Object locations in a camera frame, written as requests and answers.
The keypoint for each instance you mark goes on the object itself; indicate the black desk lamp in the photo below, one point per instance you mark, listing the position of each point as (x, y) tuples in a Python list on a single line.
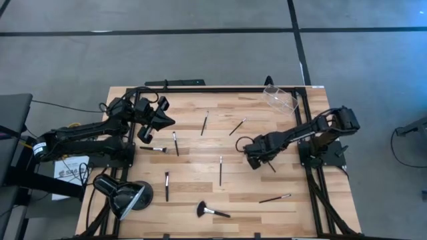
[(120, 196)]

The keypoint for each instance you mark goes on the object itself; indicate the black floor beam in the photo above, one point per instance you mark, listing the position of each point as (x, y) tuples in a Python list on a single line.
[(40, 183)]

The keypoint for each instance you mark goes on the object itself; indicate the fluffy silver-ferrule makeup brush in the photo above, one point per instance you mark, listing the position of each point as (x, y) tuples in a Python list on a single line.
[(154, 149)]

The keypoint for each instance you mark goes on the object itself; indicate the thin silver-ferrule makeup brush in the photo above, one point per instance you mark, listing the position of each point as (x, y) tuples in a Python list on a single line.
[(275, 198)]

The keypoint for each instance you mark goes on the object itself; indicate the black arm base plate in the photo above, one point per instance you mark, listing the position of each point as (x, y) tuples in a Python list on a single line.
[(100, 163), (333, 153)]

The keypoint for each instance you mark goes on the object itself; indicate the black white-ferrule makeup brush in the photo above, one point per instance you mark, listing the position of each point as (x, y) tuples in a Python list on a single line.
[(175, 144)]

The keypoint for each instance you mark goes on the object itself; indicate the grey equipment stand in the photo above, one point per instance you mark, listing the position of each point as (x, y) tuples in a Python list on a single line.
[(415, 126)]

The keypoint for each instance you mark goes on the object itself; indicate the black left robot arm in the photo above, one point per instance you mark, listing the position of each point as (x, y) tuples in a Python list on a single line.
[(83, 130)]

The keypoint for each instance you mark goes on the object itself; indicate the black bar with green light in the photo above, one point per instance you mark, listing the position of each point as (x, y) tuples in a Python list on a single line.
[(180, 82)]

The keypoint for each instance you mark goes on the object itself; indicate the long thin black brush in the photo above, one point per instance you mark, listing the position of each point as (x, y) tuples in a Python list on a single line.
[(220, 171)]

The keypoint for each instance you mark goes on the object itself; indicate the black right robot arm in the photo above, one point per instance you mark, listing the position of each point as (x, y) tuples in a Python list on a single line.
[(300, 133)]

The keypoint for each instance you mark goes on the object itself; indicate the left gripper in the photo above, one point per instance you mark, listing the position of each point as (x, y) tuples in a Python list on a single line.
[(155, 116)]

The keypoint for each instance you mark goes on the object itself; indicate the black table clamp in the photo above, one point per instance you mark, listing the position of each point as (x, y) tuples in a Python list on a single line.
[(166, 236), (269, 81), (257, 236), (165, 86)]

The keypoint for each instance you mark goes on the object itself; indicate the grey padded chair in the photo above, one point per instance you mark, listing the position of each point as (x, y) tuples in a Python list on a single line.
[(13, 116)]

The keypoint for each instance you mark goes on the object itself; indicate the black fan makeup brush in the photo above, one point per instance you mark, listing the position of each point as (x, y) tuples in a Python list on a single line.
[(201, 209)]

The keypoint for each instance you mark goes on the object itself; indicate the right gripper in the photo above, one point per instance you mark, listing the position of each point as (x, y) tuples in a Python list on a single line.
[(260, 150)]

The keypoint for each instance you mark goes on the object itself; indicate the white printed paper sheet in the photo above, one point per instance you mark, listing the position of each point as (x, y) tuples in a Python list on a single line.
[(66, 173)]

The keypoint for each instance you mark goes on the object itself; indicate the clear acrylic brush organizer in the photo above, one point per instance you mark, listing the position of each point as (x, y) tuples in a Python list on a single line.
[(280, 100)]

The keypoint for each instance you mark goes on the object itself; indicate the thin black makeup brush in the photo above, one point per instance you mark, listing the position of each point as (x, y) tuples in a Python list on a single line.
[(237, 126), (204, 123)]

